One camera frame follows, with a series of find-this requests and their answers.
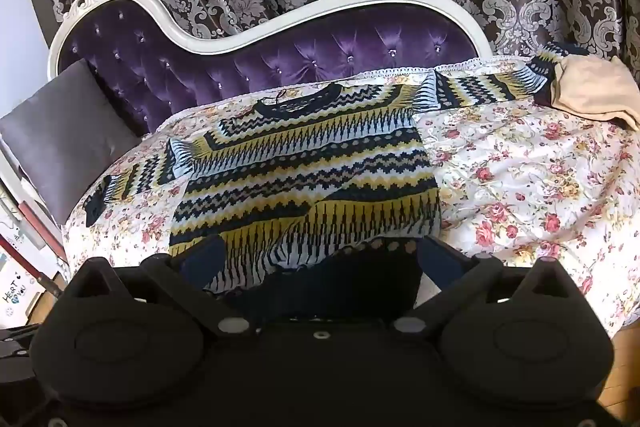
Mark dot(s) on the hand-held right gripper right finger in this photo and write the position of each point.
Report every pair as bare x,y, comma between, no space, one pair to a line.
442,257

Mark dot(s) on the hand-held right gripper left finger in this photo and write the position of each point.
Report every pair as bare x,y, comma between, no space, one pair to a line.
206,259

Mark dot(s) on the yellow navy patterned knit sweater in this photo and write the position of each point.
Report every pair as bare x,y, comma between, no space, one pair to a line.
300,167

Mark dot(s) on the floral quilted bedspread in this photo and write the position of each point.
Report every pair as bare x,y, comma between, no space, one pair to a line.
525,187

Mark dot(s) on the grey satin pillow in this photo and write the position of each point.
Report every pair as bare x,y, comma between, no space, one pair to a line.
65,142

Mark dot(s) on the white printed box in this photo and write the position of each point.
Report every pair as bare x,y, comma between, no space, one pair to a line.
16,299

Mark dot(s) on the purple tufted headboard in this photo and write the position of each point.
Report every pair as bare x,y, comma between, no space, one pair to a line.
300,57

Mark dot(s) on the beige cloth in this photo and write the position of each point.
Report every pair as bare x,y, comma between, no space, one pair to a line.
595,89

